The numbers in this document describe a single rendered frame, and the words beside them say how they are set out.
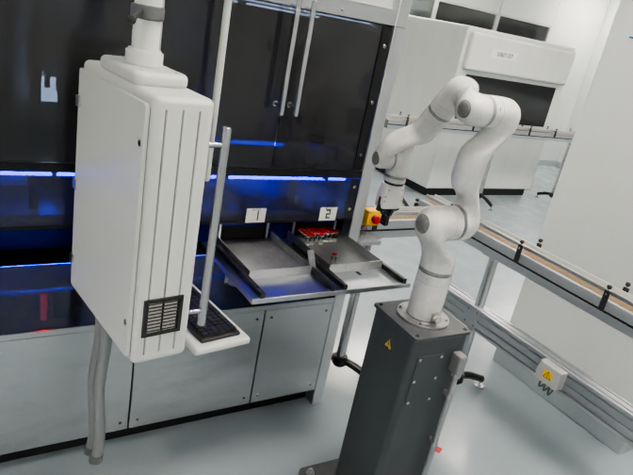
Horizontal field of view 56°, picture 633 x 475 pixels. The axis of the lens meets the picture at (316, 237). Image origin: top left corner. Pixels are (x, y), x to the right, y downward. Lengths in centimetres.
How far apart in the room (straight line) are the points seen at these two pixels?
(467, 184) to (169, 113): 97
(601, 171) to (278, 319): 184
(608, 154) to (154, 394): 248
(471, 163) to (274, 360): 133
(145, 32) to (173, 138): 31
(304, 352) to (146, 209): 147
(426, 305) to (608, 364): 158
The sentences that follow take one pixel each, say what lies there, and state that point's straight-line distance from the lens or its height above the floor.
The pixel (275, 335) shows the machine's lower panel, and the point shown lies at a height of 44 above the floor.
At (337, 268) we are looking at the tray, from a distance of 230.
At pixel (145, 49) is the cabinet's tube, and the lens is 168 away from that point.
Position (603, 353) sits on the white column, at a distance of 348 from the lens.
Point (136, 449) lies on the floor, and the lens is 270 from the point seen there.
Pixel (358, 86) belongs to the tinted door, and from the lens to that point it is 242.
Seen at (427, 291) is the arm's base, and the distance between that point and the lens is 207.
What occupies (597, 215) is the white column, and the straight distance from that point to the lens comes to 341.
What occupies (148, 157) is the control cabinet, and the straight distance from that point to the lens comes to 151.
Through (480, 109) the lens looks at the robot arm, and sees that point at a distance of 185.
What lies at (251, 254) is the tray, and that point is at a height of 88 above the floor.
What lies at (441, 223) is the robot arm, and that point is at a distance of 195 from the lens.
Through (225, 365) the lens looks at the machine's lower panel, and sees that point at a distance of 264.
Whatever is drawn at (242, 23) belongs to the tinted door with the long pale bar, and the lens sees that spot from 214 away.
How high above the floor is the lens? 180
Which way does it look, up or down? 21 degrees down
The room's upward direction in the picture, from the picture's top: 11 degrees clockwise
